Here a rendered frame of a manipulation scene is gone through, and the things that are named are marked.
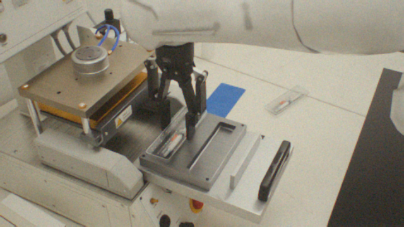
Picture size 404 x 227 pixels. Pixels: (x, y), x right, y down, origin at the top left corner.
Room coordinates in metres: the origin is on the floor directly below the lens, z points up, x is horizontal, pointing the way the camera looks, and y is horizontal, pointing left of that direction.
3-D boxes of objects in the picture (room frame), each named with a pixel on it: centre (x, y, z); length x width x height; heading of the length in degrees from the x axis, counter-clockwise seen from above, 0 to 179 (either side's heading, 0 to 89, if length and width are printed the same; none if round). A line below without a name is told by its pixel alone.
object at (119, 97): (0.81, 0.24, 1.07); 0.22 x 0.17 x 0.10; 154
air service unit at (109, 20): (1.06, 0.27, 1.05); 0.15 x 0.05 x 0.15; 154
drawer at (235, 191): (0.66, -0.03, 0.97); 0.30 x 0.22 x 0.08; 64
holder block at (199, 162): (0.68, 0.02, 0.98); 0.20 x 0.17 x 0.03; 154
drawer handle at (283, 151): (0.60, -0.15, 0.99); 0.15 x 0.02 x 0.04; 154
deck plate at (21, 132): (0.82, 0.28, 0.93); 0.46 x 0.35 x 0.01; 64
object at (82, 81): (0.83, 0.27, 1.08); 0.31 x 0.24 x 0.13; 154
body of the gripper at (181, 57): (0.70, 0.05, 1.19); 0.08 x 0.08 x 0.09
